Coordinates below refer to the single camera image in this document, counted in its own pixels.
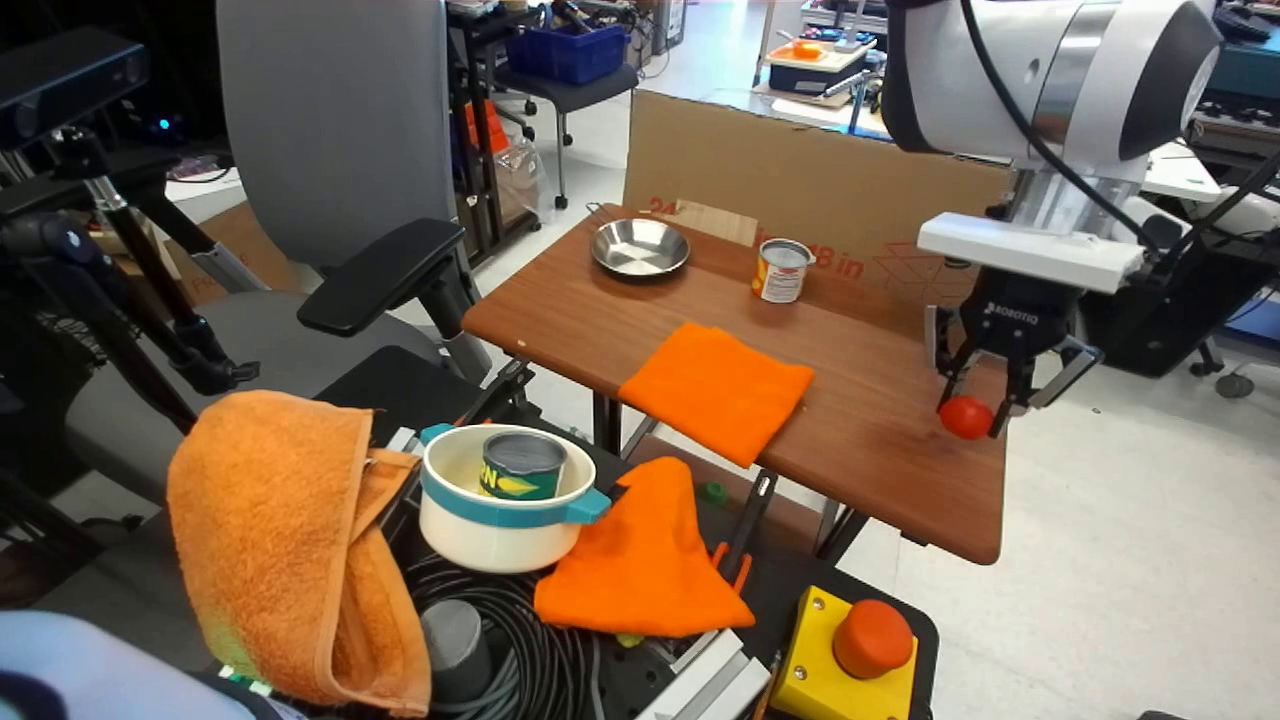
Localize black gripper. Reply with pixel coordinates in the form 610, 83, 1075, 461
928, 267, 1110, 411

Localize orange ball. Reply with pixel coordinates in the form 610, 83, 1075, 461
935, 392, 1000, 444

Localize brown wooden table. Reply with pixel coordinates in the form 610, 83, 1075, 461
461, 205, 1020, 569

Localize black office chair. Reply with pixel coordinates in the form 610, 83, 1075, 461
1086, 211, 1280, 381

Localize small glass cup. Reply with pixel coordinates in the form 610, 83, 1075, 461
751, 236, 820, 313

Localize cardboard panel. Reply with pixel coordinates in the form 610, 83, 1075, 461
621, 88, 1020, 343

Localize orange square cloth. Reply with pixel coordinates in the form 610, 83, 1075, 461
617, 321, 820, 473

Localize red emergency stop button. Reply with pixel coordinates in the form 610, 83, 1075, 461
830, 595, 922, 683

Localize yellow emergency stop box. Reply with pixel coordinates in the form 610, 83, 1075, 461
769, 583, 926, 720

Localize shallow metal bowl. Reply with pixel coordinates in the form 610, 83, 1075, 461
587, 216, 698, 283

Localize orange crumpled cloth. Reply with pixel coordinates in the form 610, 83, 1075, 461
533, 450, 759, 640

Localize aluminium profile bar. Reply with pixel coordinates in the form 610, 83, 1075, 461
635, 626, 778, 720

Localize teal and yellow can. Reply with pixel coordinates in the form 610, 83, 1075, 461
475, 429, 570, 504

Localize white pot with teal band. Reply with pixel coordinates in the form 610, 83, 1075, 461
415, 421, 617, 575

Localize blue storage bin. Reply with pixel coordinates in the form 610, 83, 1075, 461
514, 19, 632, 88

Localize grey cylinder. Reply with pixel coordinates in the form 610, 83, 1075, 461
415, 595, 497, 702

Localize black chair armrest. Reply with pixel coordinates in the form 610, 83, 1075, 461
292, 216, 467, 341

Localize grey chair backrest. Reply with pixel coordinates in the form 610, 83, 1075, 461
211, 0, 461, 276

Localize large orange towel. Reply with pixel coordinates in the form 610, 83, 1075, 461
165, 387, 435, 720

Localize black tripod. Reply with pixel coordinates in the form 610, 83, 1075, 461
35, 133, 264, 432

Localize white and blue device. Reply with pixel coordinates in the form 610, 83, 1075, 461
0, 609, 273, 720

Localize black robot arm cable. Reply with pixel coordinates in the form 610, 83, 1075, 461
958, 0, 1280, 255

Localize black coiled cables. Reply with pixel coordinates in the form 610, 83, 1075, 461
397, 553, 606, 720

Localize black camera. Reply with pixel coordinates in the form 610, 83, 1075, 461
0, 28, 152, 151

